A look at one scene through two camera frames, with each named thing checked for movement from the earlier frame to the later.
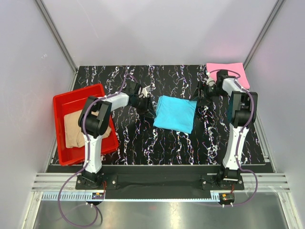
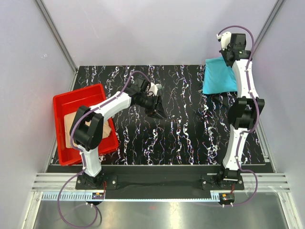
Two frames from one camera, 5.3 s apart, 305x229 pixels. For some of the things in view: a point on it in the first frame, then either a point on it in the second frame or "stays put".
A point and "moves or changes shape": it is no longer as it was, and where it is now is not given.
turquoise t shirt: (175, 113) moves or changes shape
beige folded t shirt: (74, 136) stays put
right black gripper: (196, 95) → (222, 52)
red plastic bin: (70, 102) stays put
